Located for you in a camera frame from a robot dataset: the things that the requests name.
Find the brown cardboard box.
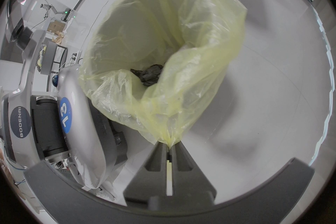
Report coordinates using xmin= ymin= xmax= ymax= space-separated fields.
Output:
xmin=48 ymin=20 xmax=66 ymax=32

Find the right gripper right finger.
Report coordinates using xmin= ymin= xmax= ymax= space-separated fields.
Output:
xmin=167 ymin=141 xmax=218 ymax=200

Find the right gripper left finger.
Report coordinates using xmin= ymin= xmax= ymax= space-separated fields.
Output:
xmin=123 ymin=140 xmax=169 ymax=200

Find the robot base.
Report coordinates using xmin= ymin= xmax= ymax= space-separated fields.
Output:
xmin=0 ymin=30 xmax=129 ymax=193

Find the crumpled black plastic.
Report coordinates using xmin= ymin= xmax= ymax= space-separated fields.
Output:
xmin=130 ymin=64 xmax=165 ymax=87

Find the yellow plastic bag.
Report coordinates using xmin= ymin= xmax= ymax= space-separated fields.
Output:
xmin=78 ymin=0 xmax=249 ymax=147

